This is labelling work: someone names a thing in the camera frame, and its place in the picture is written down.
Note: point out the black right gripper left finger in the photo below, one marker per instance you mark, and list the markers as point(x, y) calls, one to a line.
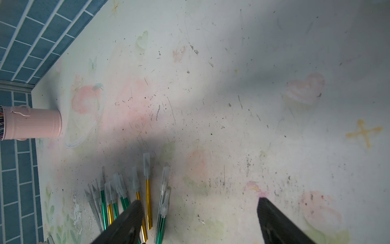
point(126, 228)

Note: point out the gold carving knife long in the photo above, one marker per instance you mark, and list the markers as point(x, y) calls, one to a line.
point(147, 173)

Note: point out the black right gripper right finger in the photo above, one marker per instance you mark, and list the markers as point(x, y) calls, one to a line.
point(276, 227)

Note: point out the pink metal pencil cup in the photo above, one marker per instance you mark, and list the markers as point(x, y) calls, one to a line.
point(23, 122)

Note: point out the silver carving knife leftmost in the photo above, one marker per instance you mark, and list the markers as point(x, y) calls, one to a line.
point(94, 210)

